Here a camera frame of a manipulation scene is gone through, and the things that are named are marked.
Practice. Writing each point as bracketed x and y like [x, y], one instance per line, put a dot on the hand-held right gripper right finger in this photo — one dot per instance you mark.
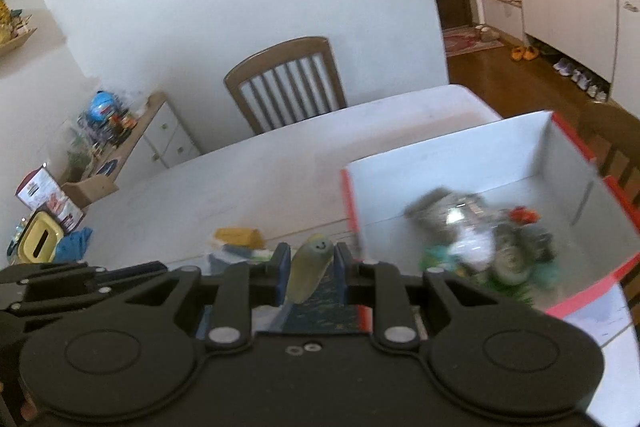
[344, 274]

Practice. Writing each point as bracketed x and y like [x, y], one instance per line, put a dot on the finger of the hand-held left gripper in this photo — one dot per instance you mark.
[75, 272]
[45, 299]

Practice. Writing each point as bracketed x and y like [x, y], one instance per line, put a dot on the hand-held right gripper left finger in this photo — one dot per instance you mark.
[281, 274]

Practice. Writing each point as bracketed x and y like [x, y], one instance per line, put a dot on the pale yellow soft toy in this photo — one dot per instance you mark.
[310, 272]

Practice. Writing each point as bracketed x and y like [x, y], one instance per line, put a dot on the red and white shoe box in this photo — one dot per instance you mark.
[450, 167]

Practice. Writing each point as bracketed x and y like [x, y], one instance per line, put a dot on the blue cloth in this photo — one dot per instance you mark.
[75, 244]

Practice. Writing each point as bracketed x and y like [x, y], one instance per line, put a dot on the yellow slotted box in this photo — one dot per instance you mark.
[40, 239]

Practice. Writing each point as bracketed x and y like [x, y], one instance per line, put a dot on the yellow cardboard box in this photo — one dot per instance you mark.
[240, 237]

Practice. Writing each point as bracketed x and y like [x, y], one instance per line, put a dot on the red and white carton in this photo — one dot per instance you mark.
[47, 197]

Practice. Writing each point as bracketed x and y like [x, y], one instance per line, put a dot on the silver foil packet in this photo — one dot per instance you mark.
[450, 217]

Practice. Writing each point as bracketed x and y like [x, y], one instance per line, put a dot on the green tassel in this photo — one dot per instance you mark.
[507, 289]

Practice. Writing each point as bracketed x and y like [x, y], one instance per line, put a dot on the wood-topped white sideboard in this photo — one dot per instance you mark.
[165, 132]

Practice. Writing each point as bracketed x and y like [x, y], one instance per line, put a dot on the blue round toy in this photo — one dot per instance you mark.
[103, 107]

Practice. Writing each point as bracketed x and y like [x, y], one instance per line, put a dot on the small red ornament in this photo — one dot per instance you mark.
[522, 215]

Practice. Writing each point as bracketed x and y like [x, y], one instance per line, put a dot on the wooden slat-back chair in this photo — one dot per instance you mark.
[280, 52]

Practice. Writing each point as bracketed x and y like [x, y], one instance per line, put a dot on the red patterned rug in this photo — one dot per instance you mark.
[467, 43]

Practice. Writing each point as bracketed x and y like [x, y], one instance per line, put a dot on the beige slippers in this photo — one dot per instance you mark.
[487, 32]

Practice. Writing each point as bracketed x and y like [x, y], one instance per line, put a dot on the orange slippers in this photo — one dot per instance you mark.
[524, 53]

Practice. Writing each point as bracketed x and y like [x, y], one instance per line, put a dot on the dark wooden chair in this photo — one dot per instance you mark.
[597, 127]

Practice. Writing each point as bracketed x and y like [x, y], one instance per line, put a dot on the white shoe bench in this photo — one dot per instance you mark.
[500, 14]

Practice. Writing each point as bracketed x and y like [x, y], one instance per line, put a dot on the row of white shoes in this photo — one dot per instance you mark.
[582, 79]

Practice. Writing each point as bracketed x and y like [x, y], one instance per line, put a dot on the white two-door cabinet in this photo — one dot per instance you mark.
[565, 7]

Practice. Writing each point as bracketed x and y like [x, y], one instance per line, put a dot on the white cabinet with stickers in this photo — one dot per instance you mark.
[630, 42]

